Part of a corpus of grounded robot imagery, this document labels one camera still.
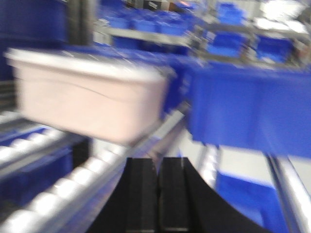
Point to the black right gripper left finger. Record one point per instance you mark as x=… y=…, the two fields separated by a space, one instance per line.
x=131 y=208

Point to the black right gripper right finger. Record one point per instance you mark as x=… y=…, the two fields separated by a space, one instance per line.
x=188 y=205

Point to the white plastic bin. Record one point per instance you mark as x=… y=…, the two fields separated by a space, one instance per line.
x=111 y=99

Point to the large blue bin on shelf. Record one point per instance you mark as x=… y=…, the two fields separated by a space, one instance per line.
x=250 y=107

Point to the white roller conveyor track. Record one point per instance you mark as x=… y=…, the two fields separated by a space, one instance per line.
x=51 y=209

